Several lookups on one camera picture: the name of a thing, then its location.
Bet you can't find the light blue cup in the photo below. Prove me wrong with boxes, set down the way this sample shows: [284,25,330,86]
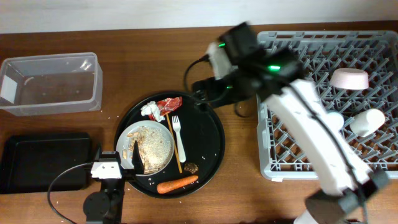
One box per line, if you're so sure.
[326,111,345,131]

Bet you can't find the white plastic fork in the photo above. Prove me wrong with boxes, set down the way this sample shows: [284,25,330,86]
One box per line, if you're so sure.
[172,115,187,162]

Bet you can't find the orange carrot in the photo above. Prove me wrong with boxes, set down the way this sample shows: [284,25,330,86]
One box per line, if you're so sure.
[157,175,198,194]

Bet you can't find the white cup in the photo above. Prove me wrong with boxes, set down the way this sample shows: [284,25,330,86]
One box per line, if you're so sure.
[349,108,386,137]

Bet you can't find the grey dishwasher rack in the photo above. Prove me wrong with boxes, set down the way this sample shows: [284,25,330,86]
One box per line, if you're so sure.
[257,31,397,182]

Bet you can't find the brown food lump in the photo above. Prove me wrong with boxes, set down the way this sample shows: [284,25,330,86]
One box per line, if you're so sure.
[184,162,198,174]

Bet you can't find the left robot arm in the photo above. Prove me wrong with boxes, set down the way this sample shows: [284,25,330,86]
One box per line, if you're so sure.
[83,143,144,224]

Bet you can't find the rice and food scraps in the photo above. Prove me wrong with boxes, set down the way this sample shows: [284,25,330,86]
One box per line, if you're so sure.
[121,126,172,175]

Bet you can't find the red crumpled wrapper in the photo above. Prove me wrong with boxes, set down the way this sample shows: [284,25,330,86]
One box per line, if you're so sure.
[149,96,183,122]

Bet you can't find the round black serving tray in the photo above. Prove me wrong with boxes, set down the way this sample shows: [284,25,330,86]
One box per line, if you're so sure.
[114,91,225,198]

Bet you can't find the pink bowl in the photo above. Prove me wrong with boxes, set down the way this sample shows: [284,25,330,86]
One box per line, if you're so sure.
[330,68,369,90]

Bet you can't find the black rectangular tray bin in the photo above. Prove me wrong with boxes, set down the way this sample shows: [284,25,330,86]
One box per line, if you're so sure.
[1,133,91,194]

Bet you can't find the white round plate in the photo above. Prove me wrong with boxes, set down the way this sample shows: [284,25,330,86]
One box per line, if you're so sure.
[116,120,174,176]

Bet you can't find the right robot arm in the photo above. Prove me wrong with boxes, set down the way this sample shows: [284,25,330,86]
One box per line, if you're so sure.
[190,22,389,223]

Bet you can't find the wooden chopstick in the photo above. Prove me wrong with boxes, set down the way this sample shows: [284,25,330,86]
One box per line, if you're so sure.
[165,114,182,174]

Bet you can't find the white tissue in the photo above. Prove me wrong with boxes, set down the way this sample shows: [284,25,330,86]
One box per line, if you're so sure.
[141,101,165,122]

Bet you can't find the clear plastic bin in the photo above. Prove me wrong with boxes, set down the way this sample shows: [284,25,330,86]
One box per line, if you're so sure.
[1,52,103,116]

